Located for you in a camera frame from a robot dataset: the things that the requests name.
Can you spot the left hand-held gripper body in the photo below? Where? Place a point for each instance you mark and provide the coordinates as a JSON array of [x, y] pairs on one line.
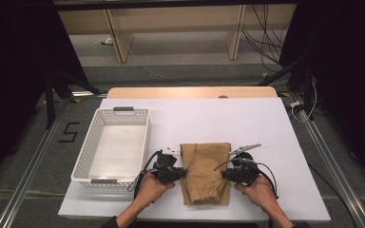
[[166, 171]]

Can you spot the person's left hand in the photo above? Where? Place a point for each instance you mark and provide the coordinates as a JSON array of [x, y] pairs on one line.
[[150, 190]]

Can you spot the tan pants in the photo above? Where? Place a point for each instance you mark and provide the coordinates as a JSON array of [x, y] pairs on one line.
[[204, 171]]

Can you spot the light wooden table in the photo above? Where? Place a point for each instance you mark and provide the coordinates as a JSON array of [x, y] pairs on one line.
[[171, 92]]

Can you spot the dark round table grommet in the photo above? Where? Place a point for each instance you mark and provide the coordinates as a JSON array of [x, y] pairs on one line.
[[223, 96]]

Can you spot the person's right hand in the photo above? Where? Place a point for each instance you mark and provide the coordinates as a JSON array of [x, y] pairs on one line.
[[261, 193]]

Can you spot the black metal stand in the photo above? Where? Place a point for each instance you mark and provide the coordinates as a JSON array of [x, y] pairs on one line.
[[49, 104], [307, 91]]

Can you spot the black curtain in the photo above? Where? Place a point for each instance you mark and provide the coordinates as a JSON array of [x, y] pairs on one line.
[[355, 79], [12, 79]]

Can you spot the long aluminium rail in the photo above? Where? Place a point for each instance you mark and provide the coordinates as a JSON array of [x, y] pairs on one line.
[[26, 177], [345, 188]]

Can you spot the white foam board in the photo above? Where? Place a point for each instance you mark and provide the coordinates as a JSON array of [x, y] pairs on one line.
[[275, 117]]

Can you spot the light wooden shelf unit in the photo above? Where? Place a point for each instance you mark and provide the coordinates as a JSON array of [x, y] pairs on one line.
[[177, 19]]

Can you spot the black horizontal frame bar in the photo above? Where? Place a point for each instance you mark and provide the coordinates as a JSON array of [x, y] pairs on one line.
[[171, 3]]

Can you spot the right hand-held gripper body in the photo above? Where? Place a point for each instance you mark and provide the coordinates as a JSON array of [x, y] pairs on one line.
[[244, 172]]

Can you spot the short aluminium rail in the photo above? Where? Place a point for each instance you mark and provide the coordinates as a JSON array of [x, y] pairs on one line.
[[85, 93]]

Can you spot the white perforated plastic basket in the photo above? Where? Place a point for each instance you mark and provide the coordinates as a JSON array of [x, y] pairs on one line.
[[114, 148]]

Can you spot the small white plug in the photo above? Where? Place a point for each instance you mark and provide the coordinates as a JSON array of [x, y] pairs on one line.
[[108, 41]]

